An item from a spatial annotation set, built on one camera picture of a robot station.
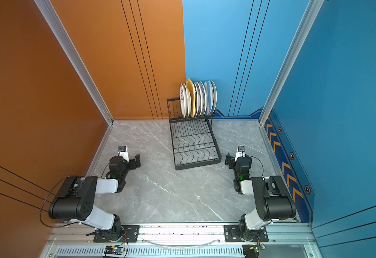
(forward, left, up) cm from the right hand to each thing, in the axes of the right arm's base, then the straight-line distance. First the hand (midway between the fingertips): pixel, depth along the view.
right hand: (237, 154), depth 94 cm
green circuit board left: (-46, +61, -8) cm, 77 cm away
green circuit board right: (-46, 0, -8) cm, 46 cm away
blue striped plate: (+23, +14, +24) cm, 36 cm away
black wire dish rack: (+13, +26, -4) cm, 29 cm away
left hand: (0, +63, +1) cm, 63 cm away
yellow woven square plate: (+18, +27, +28) cm, 43 cm away
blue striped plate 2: (+21, +17, +25) cm, 37 cm away
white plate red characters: (+14, +24, +27) cm, 39 cm away
